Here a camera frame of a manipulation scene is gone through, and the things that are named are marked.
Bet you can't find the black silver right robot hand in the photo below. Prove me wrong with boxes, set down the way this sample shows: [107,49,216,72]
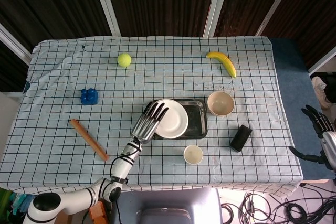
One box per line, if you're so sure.
[288,104,336,171]

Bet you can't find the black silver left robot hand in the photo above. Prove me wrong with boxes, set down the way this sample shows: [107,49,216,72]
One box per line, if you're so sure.
[131,101,169,145]

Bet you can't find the white round plate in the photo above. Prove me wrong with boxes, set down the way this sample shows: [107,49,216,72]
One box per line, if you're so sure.
[151,99,189,140]

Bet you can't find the beige bowl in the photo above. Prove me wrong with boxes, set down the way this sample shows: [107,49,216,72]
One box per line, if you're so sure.
[207,91,235,116]

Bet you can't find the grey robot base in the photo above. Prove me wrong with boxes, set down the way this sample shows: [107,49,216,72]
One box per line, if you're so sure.
[111,187,224,224]

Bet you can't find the metal rectangular tray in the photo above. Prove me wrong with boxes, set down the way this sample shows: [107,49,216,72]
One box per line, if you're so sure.
[148,99,208,141]

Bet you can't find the white paper cup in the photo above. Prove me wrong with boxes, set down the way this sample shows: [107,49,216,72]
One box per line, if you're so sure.
[183,144,204,165]

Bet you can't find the white shoe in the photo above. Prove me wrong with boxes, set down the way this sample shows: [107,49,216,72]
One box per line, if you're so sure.
[311,76,331,109]

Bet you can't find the light blue checked tablecloth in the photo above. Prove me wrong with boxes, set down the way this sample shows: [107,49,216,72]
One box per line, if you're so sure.
[0,35,305,196]

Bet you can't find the brown wooden stick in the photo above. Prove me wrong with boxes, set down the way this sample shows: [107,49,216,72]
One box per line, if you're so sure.
[69,119,110,162]

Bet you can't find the blue building block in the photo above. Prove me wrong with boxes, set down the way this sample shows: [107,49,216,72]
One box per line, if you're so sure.
[80,88,99,105]

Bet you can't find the yellow tennis ball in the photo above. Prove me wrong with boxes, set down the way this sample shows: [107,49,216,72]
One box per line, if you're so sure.
[117,52,132,68]

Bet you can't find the black rectangular block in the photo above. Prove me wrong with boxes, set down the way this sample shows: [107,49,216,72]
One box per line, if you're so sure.
[229,124,253,153]

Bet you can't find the orange box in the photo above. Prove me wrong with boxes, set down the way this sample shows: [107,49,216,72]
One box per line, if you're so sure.
[88,200,110,224]

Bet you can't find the yellow banana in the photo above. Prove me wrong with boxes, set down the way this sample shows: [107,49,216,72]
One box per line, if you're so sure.
[205,51,237,79]

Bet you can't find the green blue bag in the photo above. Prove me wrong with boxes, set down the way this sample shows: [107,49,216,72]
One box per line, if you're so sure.
[0,188,40,217]

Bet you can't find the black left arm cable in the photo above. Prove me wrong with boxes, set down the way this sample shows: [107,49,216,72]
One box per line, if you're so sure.
[109,142,141,183]

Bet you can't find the white partition post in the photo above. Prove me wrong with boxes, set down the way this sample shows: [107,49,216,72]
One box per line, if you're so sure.
[256,0,299,36]
[203,0,232,38]
[90,0,122,37]
[308,52,336,76]
[0,23,32,65]

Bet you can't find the black floor cables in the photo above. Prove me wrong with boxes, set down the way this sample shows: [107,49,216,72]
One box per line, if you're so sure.
[220,179,336,224]

